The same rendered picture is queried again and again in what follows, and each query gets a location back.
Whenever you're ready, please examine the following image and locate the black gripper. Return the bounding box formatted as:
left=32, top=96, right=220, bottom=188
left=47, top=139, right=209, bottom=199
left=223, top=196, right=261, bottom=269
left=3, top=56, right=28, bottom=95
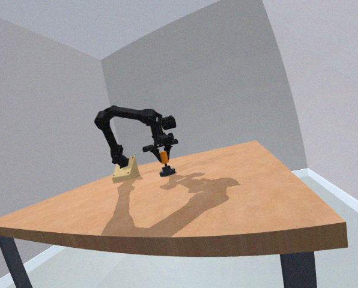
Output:
left=142, top=131, right=178, bottom=163

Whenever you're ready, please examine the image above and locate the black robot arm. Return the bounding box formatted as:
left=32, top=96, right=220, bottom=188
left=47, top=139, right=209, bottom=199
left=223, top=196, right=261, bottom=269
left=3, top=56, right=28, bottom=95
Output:
left=94, top=105, right=176, bottom=169

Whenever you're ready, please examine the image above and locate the orange knob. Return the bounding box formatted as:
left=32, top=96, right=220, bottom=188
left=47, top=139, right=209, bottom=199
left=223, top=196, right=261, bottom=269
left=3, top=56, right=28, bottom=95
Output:
left=159, top=151, right=169, bottom=164

